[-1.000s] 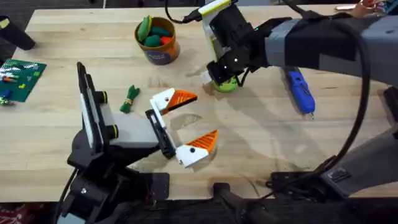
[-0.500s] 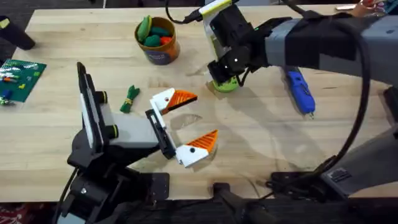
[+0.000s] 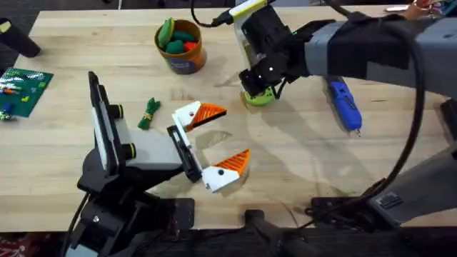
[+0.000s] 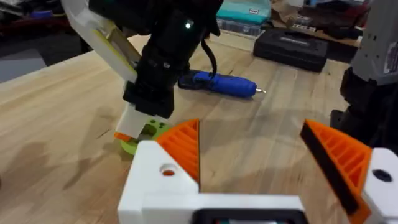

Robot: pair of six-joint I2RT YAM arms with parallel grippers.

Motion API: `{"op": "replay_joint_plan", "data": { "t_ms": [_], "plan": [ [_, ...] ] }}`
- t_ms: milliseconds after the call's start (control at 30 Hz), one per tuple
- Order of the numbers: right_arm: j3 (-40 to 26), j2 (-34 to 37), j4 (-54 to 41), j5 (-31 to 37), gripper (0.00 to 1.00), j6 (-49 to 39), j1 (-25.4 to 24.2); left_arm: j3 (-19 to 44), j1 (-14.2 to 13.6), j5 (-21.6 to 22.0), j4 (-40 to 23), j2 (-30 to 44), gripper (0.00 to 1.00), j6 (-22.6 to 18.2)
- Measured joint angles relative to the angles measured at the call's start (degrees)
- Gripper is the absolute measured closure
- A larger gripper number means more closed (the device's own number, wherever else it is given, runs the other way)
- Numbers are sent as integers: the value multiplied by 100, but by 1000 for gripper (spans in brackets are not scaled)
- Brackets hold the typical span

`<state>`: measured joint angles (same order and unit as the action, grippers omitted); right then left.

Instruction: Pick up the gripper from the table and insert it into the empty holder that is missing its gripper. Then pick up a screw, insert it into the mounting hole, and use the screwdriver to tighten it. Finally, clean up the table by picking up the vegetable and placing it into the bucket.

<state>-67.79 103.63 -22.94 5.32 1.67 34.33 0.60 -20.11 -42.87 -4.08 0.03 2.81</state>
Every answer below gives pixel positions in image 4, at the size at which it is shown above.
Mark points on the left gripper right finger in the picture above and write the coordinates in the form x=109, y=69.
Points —
x=345, y=158

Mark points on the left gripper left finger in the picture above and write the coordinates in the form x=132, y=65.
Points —
x=155, y=183

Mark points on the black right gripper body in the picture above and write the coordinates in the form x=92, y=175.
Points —
x=161, y=62

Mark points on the white orange finger of the right gripper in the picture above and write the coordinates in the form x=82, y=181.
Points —
x=132, y=123

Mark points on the blue electric screwdriver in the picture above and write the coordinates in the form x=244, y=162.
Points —
x=227, y=84

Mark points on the green disc with holes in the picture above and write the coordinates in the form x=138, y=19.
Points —
x=155, y=129

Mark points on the pale right wrist plate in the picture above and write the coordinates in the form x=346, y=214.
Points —
x=105, y=43

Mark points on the clear plastic organiser box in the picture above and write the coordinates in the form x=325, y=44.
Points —
x=237, y=28

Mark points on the teal box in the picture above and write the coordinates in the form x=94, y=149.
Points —
x=242, y=11

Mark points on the black tool case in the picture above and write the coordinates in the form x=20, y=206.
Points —
x=290, y=49

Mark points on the dark heap of clutter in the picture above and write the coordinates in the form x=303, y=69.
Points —
x=31, y=15

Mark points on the heap of cardboard and tools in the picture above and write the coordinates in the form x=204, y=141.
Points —
x=323, y=17

